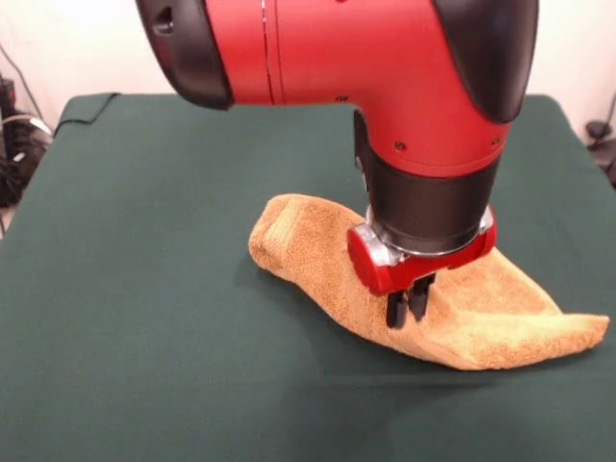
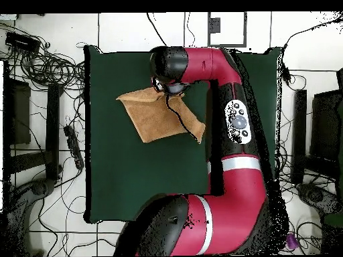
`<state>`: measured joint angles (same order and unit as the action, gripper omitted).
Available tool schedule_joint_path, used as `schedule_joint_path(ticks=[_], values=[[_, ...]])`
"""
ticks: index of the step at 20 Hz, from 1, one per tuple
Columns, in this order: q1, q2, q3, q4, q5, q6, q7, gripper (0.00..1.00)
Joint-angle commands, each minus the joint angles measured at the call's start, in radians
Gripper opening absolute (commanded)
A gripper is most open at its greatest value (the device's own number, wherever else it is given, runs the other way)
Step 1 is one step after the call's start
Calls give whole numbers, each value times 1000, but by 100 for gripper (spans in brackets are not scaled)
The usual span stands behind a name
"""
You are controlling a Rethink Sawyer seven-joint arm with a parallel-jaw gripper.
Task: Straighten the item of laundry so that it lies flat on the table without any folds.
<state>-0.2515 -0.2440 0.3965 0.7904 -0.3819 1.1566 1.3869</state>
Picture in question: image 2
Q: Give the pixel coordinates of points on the tan terry towel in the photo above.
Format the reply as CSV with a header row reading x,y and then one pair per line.
x,y
152,117

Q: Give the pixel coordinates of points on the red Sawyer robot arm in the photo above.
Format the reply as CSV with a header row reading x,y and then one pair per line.
x,y
209,64

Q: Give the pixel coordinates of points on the black flat panel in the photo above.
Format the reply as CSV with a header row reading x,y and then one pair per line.
x,y
20,115
325,125

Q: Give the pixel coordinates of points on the dark green table cloth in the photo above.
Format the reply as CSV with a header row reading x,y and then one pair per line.
x,y
120,174

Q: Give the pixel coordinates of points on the long black power strip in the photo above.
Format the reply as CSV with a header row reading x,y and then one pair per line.
x,y
73,146

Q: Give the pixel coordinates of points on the black box device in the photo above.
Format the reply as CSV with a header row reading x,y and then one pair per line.
x,y
22,42

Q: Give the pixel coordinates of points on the grey stand base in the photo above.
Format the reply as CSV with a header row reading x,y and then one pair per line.
x,y
40,187
313,195

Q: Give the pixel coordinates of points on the purple small object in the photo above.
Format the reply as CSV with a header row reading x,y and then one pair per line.
x,y
292,241

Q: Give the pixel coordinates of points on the dark green round pad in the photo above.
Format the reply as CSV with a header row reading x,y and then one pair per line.
x,y
333,220

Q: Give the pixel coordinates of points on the grey rectangular frame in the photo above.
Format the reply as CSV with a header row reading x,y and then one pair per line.
x,y
244,29

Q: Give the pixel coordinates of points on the black upright post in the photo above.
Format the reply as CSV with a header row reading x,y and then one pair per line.
x,y
52,128
299,128

